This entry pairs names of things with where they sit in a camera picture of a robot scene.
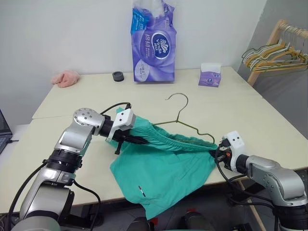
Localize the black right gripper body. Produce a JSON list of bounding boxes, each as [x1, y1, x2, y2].
[[215, 141, 233, 170]]

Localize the green garment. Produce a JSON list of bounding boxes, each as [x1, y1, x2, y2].
[[109, 107, 218, 221]]

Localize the light wooden clothes rack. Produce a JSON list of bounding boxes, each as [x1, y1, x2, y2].
[[247, 19, 308, 85]]

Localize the small purple tissue box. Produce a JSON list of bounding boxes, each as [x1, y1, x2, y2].
[[197, 63, 222, 88]]

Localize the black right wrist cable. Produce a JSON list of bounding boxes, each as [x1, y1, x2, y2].
[[214, 142, 276, 214]]

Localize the dark grey laptop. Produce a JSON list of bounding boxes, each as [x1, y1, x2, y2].
[[0, 108, 13, 155]]

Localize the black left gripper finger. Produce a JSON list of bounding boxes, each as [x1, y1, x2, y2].
[[127, 138, 149, 145], [128, 134, 148, 143]]

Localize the pale wooden leg bar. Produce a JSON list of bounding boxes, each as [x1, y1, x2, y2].
[[236, 180, 264, 231]]

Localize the dark rounded shape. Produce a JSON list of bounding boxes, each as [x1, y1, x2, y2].
[[181, 211, 215, 231]]

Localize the black round rubber ring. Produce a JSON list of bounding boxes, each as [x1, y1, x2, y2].
[[112, 71, 126, 83]]

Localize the olive wire hanger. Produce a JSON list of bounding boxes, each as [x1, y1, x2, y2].
[[152, 92, 217, 146]]

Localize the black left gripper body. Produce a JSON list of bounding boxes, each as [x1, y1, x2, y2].
[[112, 129, 132, 156]]

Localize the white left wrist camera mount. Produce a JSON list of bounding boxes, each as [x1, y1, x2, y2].
[[105, 108, 138, 142]]

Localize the black left upper arm cable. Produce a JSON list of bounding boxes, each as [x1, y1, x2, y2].
[[71, 180, 102, 231], [6, 158, 48, 230]]

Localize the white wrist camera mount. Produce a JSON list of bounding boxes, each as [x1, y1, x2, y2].
[[221, 130, 247, 172], [105, 108, 138, 142]]

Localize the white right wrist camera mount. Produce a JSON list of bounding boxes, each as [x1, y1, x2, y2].
[[221, 130, 247, 172]]

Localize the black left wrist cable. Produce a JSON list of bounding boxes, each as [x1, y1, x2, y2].
[[99, 102, 133, 116]]

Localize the large purple tissue pack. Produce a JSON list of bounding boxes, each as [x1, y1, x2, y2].
[[130, 0, 179, 85]]

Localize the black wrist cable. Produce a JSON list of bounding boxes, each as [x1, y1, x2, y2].
[[214, 142, 276, 214], [99, 102, 133, 116]]

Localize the pink plush cloth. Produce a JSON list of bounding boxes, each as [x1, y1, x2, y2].
[[51, 69, 80, 89]]

